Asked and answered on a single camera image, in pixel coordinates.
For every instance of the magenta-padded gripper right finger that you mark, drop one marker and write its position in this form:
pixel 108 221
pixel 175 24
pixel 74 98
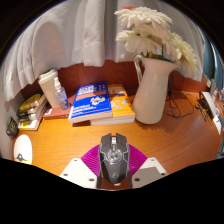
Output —
pixel 150 170

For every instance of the white laptop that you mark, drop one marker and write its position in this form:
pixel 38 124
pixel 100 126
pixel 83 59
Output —
pixel 208 103

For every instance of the white penguin print mouse pad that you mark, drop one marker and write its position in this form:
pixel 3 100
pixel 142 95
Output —
pixel 23 148

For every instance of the clear spray bottle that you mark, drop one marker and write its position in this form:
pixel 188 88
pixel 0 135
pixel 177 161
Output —
pixel 61 96

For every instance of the white flat sheet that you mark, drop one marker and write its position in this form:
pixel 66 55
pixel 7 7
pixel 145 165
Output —
pixel 218 125

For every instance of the orange cover book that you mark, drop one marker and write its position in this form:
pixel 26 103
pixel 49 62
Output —
pixel 121 103

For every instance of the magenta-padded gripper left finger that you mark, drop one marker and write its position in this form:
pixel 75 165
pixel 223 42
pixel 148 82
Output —
pixel 78 171

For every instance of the black spine book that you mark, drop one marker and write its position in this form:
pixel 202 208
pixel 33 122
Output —
pixel 31 110
pixel 31 115

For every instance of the white ceramic jug vase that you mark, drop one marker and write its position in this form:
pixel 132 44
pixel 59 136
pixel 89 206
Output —
pixel 153 93

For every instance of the red-brown book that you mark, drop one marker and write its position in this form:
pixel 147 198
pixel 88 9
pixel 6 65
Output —
pixel 55 113

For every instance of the white curtain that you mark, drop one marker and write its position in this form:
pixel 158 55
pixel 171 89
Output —
pixel 73 33

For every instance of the white and yellow book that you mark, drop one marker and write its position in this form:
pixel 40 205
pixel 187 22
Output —
pixel 28 124

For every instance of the blue cover book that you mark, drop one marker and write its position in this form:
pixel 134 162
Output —
pixel 91 100

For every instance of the grey black computer mouse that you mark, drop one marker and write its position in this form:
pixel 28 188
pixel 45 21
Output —
pixel 114 160

